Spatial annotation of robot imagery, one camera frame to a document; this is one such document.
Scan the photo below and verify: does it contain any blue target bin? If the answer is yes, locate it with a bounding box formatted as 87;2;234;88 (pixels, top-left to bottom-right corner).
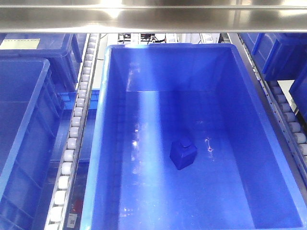
80;44;307;230

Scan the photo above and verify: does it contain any white roller track left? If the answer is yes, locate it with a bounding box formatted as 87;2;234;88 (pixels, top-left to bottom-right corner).
44;34;101;230

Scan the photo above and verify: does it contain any blue plastic bottle part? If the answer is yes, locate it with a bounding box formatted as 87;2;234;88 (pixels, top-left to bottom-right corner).
170;137;198;170

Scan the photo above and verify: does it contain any steel upper shelf beam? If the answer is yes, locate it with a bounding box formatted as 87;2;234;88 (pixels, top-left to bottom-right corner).
0;0;307;33

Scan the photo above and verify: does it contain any blue bin right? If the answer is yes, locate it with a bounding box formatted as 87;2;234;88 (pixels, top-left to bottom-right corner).
239;33;307;81

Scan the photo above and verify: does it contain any blue bin behind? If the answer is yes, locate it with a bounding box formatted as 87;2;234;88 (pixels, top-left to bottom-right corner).
0;33;87;92

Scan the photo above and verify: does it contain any white roller track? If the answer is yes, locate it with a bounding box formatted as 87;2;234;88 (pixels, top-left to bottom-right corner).
44;34;101;230
270;80;307;156

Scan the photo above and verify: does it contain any blue bin far left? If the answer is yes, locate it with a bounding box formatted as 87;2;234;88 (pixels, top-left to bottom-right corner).
0;58;64;230

